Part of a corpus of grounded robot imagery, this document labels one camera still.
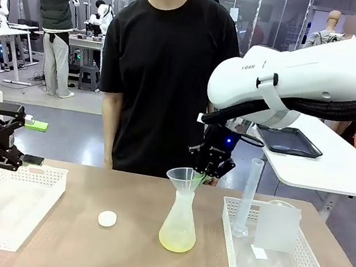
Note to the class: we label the person in black t-shirt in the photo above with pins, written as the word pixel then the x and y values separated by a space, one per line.
pixel 164 70

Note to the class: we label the grey background workbench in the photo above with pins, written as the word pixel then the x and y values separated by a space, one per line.
pixel 84 42

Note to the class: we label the mannequin in grey shirt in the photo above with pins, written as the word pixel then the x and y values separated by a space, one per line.
pixel 326 31

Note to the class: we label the translucent plastic conical flask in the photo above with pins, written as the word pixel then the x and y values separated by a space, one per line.
pixel 177 238

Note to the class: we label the clear plastic funnel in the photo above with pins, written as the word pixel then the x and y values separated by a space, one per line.
pixel 181 178

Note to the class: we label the person's right forearm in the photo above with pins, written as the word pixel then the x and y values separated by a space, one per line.
pixel 108 122

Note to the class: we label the small white paper label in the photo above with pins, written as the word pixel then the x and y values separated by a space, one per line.
pixel 259 252

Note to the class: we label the background person beige trousers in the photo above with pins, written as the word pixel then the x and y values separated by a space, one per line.
pixel 55 53

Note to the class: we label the clear plastic beaker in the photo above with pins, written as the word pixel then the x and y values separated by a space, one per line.
pixel 276 230

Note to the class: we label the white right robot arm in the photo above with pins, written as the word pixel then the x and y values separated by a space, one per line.
pixel 309 76

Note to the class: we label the person's left hand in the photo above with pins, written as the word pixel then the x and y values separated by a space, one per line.
pixel 214 181

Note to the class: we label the white round cap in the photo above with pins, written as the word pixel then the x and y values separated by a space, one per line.
pixel 106 219

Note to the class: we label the grey step stool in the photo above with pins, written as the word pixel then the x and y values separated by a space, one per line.
pixel 88 78

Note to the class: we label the black plastic tray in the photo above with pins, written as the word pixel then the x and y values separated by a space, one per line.
pixel 288 141

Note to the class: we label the clear plastic graduated cylinder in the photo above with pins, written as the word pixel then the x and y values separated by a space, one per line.
pixel 249 199

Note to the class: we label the person's right hand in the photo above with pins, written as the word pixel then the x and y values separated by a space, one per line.
pixel 108 161

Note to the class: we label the dark green jacket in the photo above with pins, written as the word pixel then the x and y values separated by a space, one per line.
pixel 53 9

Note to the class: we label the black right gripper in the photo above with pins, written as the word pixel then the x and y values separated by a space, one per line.
pixel 216 146

